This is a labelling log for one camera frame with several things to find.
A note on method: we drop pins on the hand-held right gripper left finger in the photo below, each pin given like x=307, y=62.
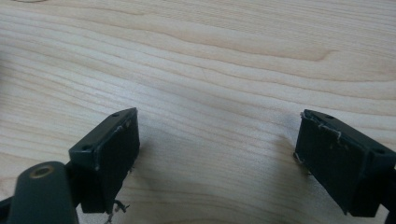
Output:
x=107, y=158

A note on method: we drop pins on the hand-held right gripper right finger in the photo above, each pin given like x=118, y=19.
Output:
x=336, y=161

